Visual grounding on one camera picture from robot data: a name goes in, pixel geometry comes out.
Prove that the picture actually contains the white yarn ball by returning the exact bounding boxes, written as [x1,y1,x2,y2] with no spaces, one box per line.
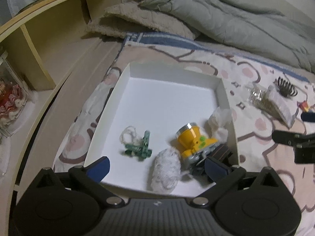
[148,147,182,195]

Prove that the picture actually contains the cartoon bear patterned cloth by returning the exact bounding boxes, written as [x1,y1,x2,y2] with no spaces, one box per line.
[55,32,314,216]

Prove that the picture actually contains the wooden headboard shelf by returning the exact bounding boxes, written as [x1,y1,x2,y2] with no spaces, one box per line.
[0,0,138,92]

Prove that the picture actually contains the beige fleece blanket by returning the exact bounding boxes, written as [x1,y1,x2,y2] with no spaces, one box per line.
[86,2,200,40]

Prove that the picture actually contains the green clothes pegs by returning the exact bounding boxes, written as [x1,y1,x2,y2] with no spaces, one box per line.
[124,131,152,160]

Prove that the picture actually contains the white cardboard box tray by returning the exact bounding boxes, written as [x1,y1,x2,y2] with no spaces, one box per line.
[84,62,230,193]

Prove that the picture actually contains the black hair claw clip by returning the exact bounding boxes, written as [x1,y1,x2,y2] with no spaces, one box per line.
[277,77,298,98]

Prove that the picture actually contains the red white item in case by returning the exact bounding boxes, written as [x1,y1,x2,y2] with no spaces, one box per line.
[1,50,32,137]

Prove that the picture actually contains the clear plastic packet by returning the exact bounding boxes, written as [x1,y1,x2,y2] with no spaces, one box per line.
[247,84,296,129]

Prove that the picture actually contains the crumpled white tissue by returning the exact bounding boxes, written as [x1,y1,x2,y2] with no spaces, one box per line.
[208,107,232,144]

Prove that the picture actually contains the yellow headlamp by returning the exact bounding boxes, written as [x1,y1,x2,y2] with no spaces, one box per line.
[176,122,233,175]

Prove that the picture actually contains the colourful card box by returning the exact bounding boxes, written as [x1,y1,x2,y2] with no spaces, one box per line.
[297,100,312,112]

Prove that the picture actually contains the grey duvet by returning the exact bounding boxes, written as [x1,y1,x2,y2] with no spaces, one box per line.
[140,0,314,72]

